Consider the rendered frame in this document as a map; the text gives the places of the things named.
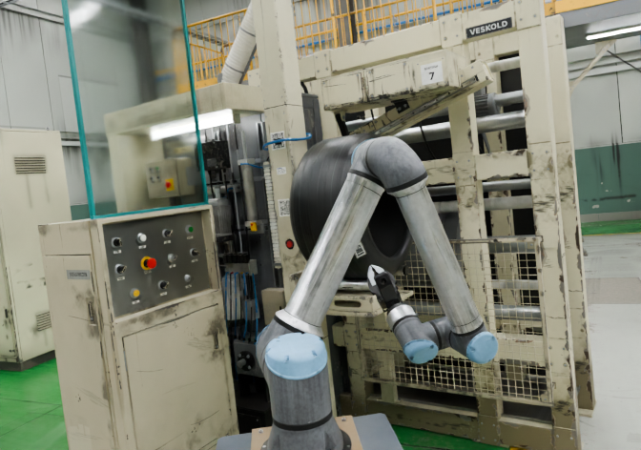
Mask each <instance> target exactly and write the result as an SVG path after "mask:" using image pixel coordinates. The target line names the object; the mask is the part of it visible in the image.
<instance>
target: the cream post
mask: <svg viewBox="0 0 641 450"><path fill-rule="evenodd" d="M251 1H252V10H253V17H254V26H255V35H256V43H257V51H258V67H259V76H260V84H261V92H262V101H263V109H264V117H265V126H266V134H267V142H270V141H271V134H270V133H276V132H281V131H284V138H301V137H306V132H305V124H304V115H303V106H302V98H301V89H300V73H299V64H298V56H297V47H296V38H295V30H294V21H293V12H292V3H291V0H251ZM285 147H286V149H280V150H274V151H272V144H271V145H268V151H269V159H270V168H271V176H272V184H273V193H274V201H275V209H276V217H277V226H278V235H279V250H280V259H281V266H282V275H283V284H284V293H285V301H286V306H287V304H288V302H289V300H290V297H291V294H290V285H289V275H291V274H293V273H296V272H299V271H302V270H304V267H305V265H306V263H307V261H306V259H305V258H304V256H303V255H302V253H301V252H300V249H299V247H298V245H297V242H296V240H295V238H294V235H293V231H292V226H291V221H290V216H279V202H278V199H287V198H290V190H291V185H292V180H293V177H294V174H295V172H296V169H297V167H298V165H299V164H300V161H301V159H302V157H303V156H304V154H305V153H306V152H307V151H308V150H307V141H306V140H300V141H285ZM281 167H285V168H286V174H277V168H281ZM289 240H290V241H292V242H293V246H292V247H291V248H289V247H287V241H289ZM321 329H322V331H323V334H324V336H323V338H322V340H323V342H324V345H325V350H326V352H327V363H328V373H329V382H330V392H331V402H332V412H333V416H334V418H336V417H337V409H336V401H335V392H334V383H333V375H332V366H331V358H330V348H329V339H328V331H327V322H326V315H325V317H324V320H323V322H322V324H321Z"/></svg>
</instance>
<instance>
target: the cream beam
mask: <svg viewBox="0 0 641 450"><path fill-rule="evenodd" d="M438 61H442V69H443V79H444V81H441V82H436V83H432V84H427V85H423V84H422V75H421V65H426V64H430V63H434V62H438ZM465 67H466V58H465V57H463V56H461V55H459V54H457V53H454V52H452V51H448V50H442V51H435V52H431V53H427V54H423V55H419V56H415V57H411V58H407V59H404V60H400V61H396V62H391V63H387V64H383V65H380V66H376V67H372V68H368V69H364V70H360V71H355V72H349V73H345V74H341V75H337V76H333V77H329V78H325V79H322V80H321V81H320V83H321V93H322V102H323V110H324V111H327V112H332V111H336V110H347V112H346V113H357V112H362V111H367V110H372V109H377V108H382V107H387V106H392V105H395V104H394V103H391V101H393V100H398V99H406V100H408V99H411V98H416V97H421V96H427V95H431V94H436V93H441V92H450V91H455V90H459V89H460V88H461V78H460V70H462V69H463V68H465Z"/></svg>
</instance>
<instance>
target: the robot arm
mask: <svg viewBox="0 0 641 450"><path fill-rule="evenodd" d="M351 163H352V166H351V168H350V170H349V172H348V174H347V178H346V180H345V182H344V184H343V186H342V188H341V192H340V194H339V196H338V198H337V200H336V202H335V204H334V207H333V209H332V211H331V213H330V215H329V216H328V218H327V221H326V223H325V225H324V227H323V229H322V231H321V233H320V237H319V239H318V241H317V243H316V245H315V247H314V249H313V251H312V254H311V255H310V257H309V259H308V261H307V263H306V265H305V267H304V270H303V272H302V274H301V276H300V279H299V281H298V284H297V286H296V288H295V290H294V292H293V294H292V295H291V297H290V300H289V302H288V304H287V306H286V307H285V309H283V310H280V311H277V312H276V313H275V315H274V317H273V319H272V321H271V323H270V324H269V325H267V326H266V327H265V328H264V329H263V330H262V331H261V332H260V334H259V335H258V339H257V343H256V357H257V361H258V365H259V366H260V368H261V371H262V373H263V375H264V377H265V379H266V382H267V384H268V387H269V393H270V400H271V410H272V418H273V425H272V428H271V432H270V436H269V440H268V444H267V449H268V450H342V449H343V436H342V433H341V429H340V427H339V426H338V424H337V422H336V420H335V418H334V416H333V412H332V402H331V392H330V382H329V373H328V363H327V352H326V350H325V345H324V342H323V340H322V338H323V336H324V334H323V331H322V329H321V324H322V322H323V320H324V317H325V315H326V313H327V311H328V309H329V307H330V304H331V302H332V300H333V298H334V296H335V294H336V292H337V290H338V288H339V286H340V284H341V281H342V279H343V276H344V274H345V272H346V270H347V268H348V266H349V264H350V261H351V259H352V257H353V255H354V254H355V252H356V249H357V247H358V245H359V243H360V241H361V239H362V235H363V233H364V231H365V229H366V227H367V225H368V223H369V220H370V218H371V216H372V214H373V213H374V211H375V209H376V206H377V204H378V202H379V200H380V198H381V196H382V193H383V192H384V190H386V192H387V193H388V194H391V195H394V196H395V197H396V200H397V202H398V204H399V207H400V209H401V211H402V214H403V217H404V219H405V222H406V224H407V226H408V229H409V231H410V233H411V235H412V237H413V239H414V242H415V244H416V246H417V249H418V251H419V253H420V256H421V258H422V260H423V263H424V266H425V268H426V270H427V272H428V275H429V277H430V279H431V282H432V284H433V286H434V289H435V291H436V293H437V296H438V298H439V300H440V302H441V304H442V306H443V309H444V311H445V317H439V318H436V319H433V320H430V321H427V322H424V323H421V321H420V320H419V318H418V313H416V314H415V312H414V311H413V309H412V307H410V306H409V305H406V304H405V303H403V301H402V298H401V295H400V293H399V291H398V286H396V284H397V281H396V280H395V278H394V277H393V275H392V274H390V273H389V272H387V271H386V270H384V269H383V268H381V267H378V266H375V265H371V266H369V268H368V275H367V276H368V278H367V284H368V288H369V291H370V292H371V293H372V295H373V296H374V295H376V299H377V301H378V302H379V304H380V306H381V307H382V309H383V312H384V313H385V312H387V318H386V321H387V323H388V325H389V327H390V329H391V330H392V332H393V333H394V335H395V337H396V338H397V340H398V342H399V343H400V345H401V346H402V348H403V352H404V353H405V354H406V356H407V357H408V359H409V360H410V361H411V362H413V363H417V364H421V363H426V362H428V361H430V360H432V359H434V358H435V357H436V356H437V354H438V351H440V350H443V349H445V348H448V347H451V348H452V349H454V350H455V351H457V352H459V353H460V354H462V355H463V356H465V357H466V358H468V359H469V360H470V361H473V362H476V363H478V364H485V363H488V362H490V361H491V360H492V359H493V358H494V357H495V356H496V354H497V351H498V341H497V339H496V337H495V336H493V334H491V333H490V332H488V331H487V329H486V326H485V324H484V321H483V319H482V317H481V316H480V314H479V312H478V309H477V307H476V304H475V302H474V300H473V297H472V295H471V293H470V291H469V289H468V286H467V284H466V281H465V278H464V275H463V273H462V270H461V268H460V266H459V263H458V261H457V258H456V256H455V255H454V252H453V250H452V247H451V245H450V243H449V240H448V238H447V235H446V233H445V229H444V227H443V224H442V222H441V220H440V218H439V216H438V213H437V211H436V209H435V206H434V204H433V201H432V199H431V197H430V194H429V192H428V189H427V188H426V186H425V182H426V180H427V178H428V174H427V172H426V170H425V167H424V164H423V163H422V161H421V159H420V158H419V157H418V156H417V155H416V153H415V152H414V151H413V150H412V149H411V148H410V147H409V146H408V145H407V144H406V143H404V142H403V141H402V140H401V139H399V138H397V137H394V136H383V137H380V138H371V139H367V140H365V141H363V142H362V143H361V144H360V145H359V146H358V147H357V148H356V149H355V151H354V152H353V154H352V158H351ZM373 270H374V271H375V272H376V273H377V274H376V275H375V274H374V272H373ZM386 308H387V309H386ZM384 309H386V310H384Z"/></svg>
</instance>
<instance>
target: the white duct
mask: <svg viewBox="0 0 641 450"><path fill-rule="evenodd" d="M255 45H256V35H255V26H254V17H253V10H252V1H251V3H250V5H249V7H248V10H247V11H246V13H245V16H244V19H243V21H242V23H241V26H240V27H239V31H238V34H237V37H236V39H235V42H234V44H233V47H232V48H231V50H230V53H229V55H228V58H227V60H226V61H225V65H224V68H223V70H222V73H223V76H222V79H223V80H221V82H227V83H234V84H238V83H239V80H240V78H241V77H242V72H244V70H245V67H246V65H247V63H248V60H249V58H250V56H251V53H252V51H253V49H254V46H255Z"/></svg>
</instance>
